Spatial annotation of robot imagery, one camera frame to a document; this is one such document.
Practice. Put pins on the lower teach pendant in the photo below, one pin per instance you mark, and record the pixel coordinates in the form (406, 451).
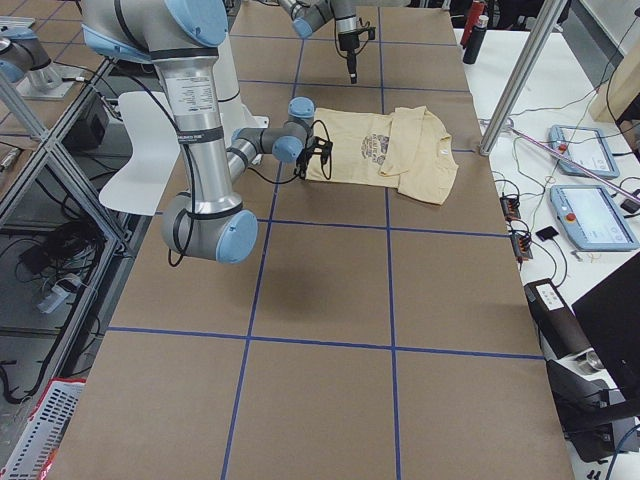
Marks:
(591, 219)

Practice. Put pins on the teach pendant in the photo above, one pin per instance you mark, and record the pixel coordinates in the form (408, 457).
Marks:
(591, 219)
(585, 146)

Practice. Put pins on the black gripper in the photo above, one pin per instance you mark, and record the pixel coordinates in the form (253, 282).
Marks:
(303, 163)
(348, 42)

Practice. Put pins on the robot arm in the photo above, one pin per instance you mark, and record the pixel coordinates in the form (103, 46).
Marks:
(307, 18)
(182, 40)

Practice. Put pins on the red water bottle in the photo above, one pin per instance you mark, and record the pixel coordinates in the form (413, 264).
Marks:
(475, 11)

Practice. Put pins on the white paper sheet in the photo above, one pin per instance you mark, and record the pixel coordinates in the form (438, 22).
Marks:
(138, 186)

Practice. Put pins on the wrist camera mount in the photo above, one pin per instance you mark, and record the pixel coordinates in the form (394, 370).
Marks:
(322, 148)
(367, 29)

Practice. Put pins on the aluminium frame post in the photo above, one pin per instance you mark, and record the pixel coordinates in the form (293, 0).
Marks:
(544, 25)

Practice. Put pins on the black water bottle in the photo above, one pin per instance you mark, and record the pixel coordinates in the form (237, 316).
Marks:
(475, 40)

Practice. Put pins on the black box device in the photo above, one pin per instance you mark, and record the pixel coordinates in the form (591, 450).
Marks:
(559, 330)

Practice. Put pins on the upper teach pendant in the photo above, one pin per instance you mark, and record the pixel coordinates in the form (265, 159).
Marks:
(585, 146)

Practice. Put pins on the beige long-sleeve printed shirt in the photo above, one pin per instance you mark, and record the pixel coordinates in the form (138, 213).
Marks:
(408, 150)

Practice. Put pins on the red white plastic basket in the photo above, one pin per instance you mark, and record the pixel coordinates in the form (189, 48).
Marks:
(36, 449)

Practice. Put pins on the black monitor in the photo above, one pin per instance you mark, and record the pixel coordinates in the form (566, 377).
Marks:
(608, 314)

